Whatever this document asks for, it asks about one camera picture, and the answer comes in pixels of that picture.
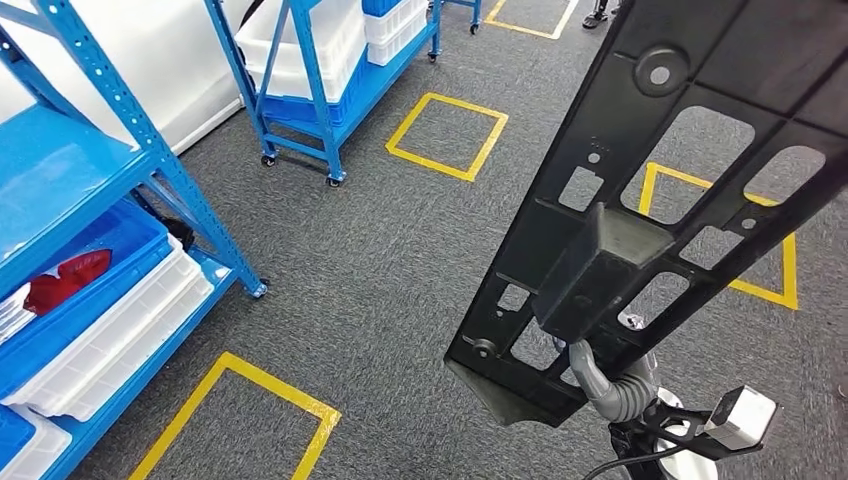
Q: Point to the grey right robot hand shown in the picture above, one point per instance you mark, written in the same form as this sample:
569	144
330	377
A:
590	371

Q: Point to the black plastic frame part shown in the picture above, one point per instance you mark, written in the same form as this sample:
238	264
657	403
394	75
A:
596	278

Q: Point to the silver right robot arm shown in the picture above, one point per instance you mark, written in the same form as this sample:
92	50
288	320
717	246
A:
689	467

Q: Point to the blue metal shelf rack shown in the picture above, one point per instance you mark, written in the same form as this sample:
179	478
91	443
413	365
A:
66	166
476	16
318	99

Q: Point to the red plastic part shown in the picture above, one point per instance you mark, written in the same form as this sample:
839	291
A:
73	272

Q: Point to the yellow floor tape square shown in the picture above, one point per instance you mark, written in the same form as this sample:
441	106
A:
278	387

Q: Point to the person's foot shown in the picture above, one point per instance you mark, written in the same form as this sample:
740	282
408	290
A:
596	16

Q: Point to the large white plastic bin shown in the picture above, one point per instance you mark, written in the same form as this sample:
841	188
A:
331	40

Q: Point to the white car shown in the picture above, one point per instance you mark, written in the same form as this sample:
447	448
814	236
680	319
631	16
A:
172	60

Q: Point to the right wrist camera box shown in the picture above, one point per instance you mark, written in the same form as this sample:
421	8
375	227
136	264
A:
738	417

